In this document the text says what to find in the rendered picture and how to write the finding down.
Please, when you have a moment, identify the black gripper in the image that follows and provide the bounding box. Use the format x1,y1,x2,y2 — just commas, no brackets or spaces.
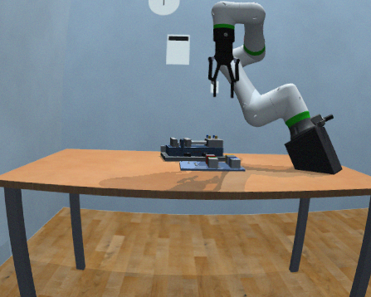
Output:
208,41,240,98

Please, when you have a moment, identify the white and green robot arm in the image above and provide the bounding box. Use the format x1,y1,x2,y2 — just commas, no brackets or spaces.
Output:
212,2,334,140

